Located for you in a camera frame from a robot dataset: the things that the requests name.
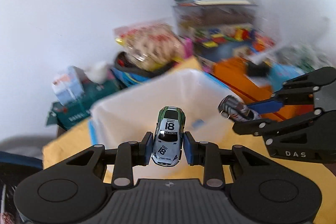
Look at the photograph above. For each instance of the yellow cloth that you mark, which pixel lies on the yellow cloth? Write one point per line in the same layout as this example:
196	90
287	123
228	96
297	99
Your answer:
78	138

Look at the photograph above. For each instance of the orange box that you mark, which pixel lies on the orange box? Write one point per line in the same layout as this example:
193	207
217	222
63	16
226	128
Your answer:
232	73

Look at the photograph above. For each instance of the white green race car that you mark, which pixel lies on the white green race car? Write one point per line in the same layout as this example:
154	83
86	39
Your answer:
168	137

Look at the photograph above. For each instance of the blue card box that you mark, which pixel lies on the blue card box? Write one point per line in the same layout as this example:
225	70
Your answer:
280	73

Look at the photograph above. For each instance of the white bowl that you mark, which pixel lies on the white bowl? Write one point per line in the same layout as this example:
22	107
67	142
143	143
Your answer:
98	73

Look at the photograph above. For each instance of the clear toy box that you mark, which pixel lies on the clear toy box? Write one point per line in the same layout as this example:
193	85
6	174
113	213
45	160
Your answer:
227	30

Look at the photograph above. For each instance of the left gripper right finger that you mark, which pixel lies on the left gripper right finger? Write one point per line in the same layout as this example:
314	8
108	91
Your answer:
208	156

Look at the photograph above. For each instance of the snack bag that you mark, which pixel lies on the snack bag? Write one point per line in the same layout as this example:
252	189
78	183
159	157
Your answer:
150	46

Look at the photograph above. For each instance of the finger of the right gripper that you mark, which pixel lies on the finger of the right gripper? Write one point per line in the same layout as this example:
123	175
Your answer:
250	127
266	106

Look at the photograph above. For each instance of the clear bag green pieces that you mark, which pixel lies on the clear bag green pieces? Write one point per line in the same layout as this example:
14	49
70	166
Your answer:
304	56

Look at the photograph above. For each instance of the navy yellow toy car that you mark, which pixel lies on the navy yellow toy car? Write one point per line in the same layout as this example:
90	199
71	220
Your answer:
231	108

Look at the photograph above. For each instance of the white plastic bin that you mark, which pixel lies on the white plastic bin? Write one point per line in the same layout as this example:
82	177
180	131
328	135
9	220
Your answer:
127	115

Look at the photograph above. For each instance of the tissue pack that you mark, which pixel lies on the tissue pack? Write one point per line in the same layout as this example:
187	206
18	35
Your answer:
67	85

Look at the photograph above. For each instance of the dark green box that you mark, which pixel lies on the dark green box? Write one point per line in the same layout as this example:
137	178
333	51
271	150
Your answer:
69	115

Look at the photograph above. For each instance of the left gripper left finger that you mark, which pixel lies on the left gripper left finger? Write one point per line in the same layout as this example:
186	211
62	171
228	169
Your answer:
129	155

